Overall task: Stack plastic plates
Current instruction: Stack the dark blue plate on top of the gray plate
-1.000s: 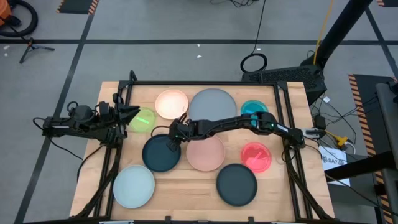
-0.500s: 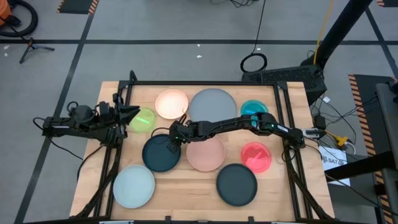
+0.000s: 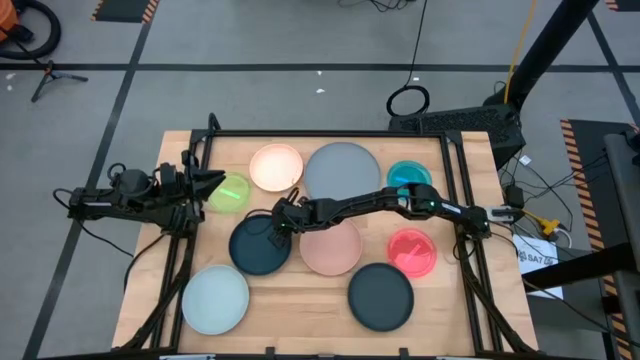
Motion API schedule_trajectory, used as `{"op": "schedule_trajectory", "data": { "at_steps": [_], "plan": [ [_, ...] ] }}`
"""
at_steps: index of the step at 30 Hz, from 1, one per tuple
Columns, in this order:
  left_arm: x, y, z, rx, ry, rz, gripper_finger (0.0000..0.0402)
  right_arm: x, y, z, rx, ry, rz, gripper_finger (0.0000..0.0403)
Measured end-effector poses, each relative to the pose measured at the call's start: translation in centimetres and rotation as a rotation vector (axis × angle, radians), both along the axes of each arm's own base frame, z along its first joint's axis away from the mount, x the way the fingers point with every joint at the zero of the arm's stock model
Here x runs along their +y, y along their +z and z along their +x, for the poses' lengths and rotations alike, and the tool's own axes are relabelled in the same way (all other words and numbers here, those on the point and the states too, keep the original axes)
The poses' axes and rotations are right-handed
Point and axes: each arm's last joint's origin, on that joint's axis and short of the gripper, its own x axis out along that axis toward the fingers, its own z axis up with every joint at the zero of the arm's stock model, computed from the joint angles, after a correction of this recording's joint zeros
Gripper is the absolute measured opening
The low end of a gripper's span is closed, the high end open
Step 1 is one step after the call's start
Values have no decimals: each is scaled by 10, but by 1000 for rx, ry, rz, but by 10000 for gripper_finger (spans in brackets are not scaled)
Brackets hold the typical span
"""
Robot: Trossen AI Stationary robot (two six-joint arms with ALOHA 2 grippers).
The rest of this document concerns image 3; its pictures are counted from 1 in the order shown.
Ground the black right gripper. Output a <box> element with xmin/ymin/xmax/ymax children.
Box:
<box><xmin>267</xmin><ymin>186</ymin><xmax>315</xmax><ymax>251</ymax></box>

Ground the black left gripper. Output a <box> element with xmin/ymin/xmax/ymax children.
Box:
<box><xmin>158</xmin><ymin>149</ymin><xmax>227</xmax><ymax>203</ymax></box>

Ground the light blue-grey plastic plate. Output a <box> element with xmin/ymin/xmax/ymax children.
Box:
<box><xmin>180</xmin><ymin>263</ymin><xmax>251</xmax><ymax>337</ymax></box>

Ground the green translucent small plate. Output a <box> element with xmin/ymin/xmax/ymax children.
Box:
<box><xmin>207</xmin><ymin>172</ymin><xmax>253</xmax><ymax>215</ymax></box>

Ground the dark teal plastic plate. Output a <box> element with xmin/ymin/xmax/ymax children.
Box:
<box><xmin>228</xmin><ymin>214</ymin><xmax>293</xmax><ymax>277</ymax></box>

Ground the peach plastic plate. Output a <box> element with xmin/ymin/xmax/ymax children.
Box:
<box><xmin>248</xmin><ymin>143</ymin><xmax>305</xmax><ymax>194</ymax></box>

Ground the pink plastic plate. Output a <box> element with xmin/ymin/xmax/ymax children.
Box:
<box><xmin>298</xmin><ymin>219</ymin><xmax>364</xmax><ymax>278</ymax></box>

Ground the large grey plastic plate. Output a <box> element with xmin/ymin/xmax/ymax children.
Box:
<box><xmin>303</xmin><ymin>141</ymin><xmax>383</xmax><ymax>202</ymax></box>

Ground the dark grey plastic plate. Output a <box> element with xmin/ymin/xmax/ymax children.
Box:
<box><xmin>346</xmin><ymin>262</ymin><xmax>416</xmax><ymax>333</ymax></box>

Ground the teal translucent small plate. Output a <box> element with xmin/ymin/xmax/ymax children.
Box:
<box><xmin>385</xmin><ymin>159</ymin><xmax>434</xmax><ymax>205</ymax></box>

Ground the red translucent small plate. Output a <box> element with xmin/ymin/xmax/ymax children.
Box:
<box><xmin>386</xmin><ymin>227</ymin><xmax>439</xmax><ymax>280</ymax></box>

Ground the small black tripod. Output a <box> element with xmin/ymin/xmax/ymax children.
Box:
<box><xmin>30</xmin><ymin>59</ymin><xmax>90</xmax><ymax>104</ymax></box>

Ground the hazard-striped black floor mat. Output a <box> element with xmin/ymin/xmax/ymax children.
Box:
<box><xmin>559</xmin><ymin>118</ymin><xmax>640</xmax><ymax>360</ymax></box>
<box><xmin>90</xmin><ymin>0</ymin><xmax>161</xmax><ymax>25</ymax></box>
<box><xmin>604</xmin><ymin>0</ymin><xmax>640</xmax><ymax>13</ymax></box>

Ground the black power adapter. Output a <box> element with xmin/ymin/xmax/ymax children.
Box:
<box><xmin>504</xmin><ymin>184</ymin><xmax>526</xmax><ymax>211</ymax></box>

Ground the white printed paper sheet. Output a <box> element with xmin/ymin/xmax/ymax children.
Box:
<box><xmin>511</xmin><ymin>234</ymin><xmax>565</xmax><ymax>301</ymax></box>

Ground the yellow plug connector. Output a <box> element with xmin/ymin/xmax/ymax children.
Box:
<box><xmin>523</xmin><ymin>208</ymin><xmax>562</xmax><ymax>237</ymax></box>

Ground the orange vacuum cleaner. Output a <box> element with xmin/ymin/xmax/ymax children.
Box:
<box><xmin>0</xmin><ymin>0</ymin><xmax>22</xmax><ymax>44</ymax></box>

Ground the black horizontal beam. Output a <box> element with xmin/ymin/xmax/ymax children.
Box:
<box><xmin>521</xmin><ymin>241</ymin><xmax>640</xmax><ymax>292</ymax></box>

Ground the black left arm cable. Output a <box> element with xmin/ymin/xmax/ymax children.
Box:
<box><xmin>52</xmin><ymin>187</ymin><xmax>169</xmax><ymax>294</ymax></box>

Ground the black coiled floor cable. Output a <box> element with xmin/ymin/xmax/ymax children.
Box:
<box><xmin>385</xmin><ymin>0</ymin><xmax>432</xmax><ymax>118</ymax></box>

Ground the black vacuum hose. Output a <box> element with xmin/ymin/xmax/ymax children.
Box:
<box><xmin>0</xmin><ymin>0</ymin><xmax>63</xmax><ymax>62</ymax></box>

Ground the black cable bundle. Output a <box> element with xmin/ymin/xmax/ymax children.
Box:
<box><xmin>336</xmin><ymin>0</ymin><xmax>417</xmax><ymax>14</ymax></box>

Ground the yellow cable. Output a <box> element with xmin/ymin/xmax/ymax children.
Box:
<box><xmin>503</xmin><ymin>0</ymin><xmax>539</xmax><ymax>106</ymax></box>

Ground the black slanted post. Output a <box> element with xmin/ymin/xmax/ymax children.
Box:
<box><xmin>483</xmin><ymin>0</ymin><xmax>601</xmax><ymax>112</ymax></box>

